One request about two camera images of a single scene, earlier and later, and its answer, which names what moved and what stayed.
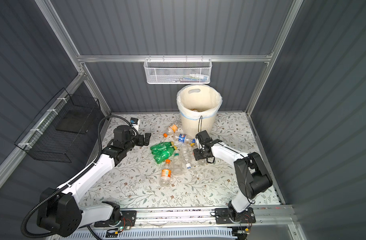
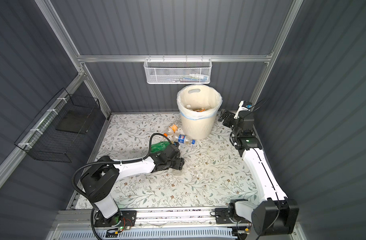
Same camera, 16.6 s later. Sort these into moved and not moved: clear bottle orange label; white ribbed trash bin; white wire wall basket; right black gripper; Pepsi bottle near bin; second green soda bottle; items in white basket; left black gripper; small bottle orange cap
Moved: right black gripper; left black gripper; clear bottle orange label
Not moved: Pepsi bottle near bin; white ribbed trash bin; white wire wall basket; items in white basket; second green soda bottle; small bottle orange cap
